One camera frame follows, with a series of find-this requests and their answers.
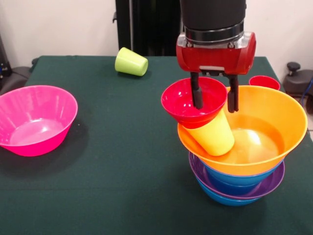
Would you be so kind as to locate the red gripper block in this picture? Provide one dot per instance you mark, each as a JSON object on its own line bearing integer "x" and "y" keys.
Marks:
{"x": 215, "y": 58}

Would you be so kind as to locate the small red plastic bowl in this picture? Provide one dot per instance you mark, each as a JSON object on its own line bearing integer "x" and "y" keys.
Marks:
{"x": 178, "y": 100}

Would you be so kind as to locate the yellow plastic cup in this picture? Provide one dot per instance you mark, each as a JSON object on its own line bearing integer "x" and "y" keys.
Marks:
{"x": 215, "y": 139}

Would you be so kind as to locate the large orange plastic bowl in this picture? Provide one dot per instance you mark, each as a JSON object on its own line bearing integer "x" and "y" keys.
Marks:
{"x": 269, "y": 110}

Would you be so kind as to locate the green plastic cup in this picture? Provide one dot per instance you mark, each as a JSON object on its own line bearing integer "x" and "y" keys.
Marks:
{"x": 130, "y": 62}

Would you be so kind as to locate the small teal blue bowl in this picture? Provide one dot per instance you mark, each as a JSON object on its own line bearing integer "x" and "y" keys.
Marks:
{"x": 232, "y": 191}

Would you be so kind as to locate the purple plastic bowl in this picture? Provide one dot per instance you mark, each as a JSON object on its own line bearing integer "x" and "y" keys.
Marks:
{"x": 271, "y": 183}

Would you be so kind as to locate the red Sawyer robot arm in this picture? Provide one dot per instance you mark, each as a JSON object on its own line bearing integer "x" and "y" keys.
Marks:
{"x": 212, "y": 17}

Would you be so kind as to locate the black computer tower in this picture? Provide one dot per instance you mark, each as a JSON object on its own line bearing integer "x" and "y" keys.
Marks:
{"x": 3, "y": 61}

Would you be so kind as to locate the red plastic cup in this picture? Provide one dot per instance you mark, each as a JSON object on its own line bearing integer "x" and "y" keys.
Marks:
{"x": 264, "y": 82}

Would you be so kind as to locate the dark green tablecloth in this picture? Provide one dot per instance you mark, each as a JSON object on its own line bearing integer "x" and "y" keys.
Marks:
{"x": 122, "y": 195}

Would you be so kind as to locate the large pink plastic bowl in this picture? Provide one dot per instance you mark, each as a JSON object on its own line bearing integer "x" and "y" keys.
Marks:
{"x": 36, "y": 120}

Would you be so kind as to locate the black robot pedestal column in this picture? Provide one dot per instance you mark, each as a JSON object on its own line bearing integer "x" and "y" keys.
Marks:
{"x": 146, "y": 24}

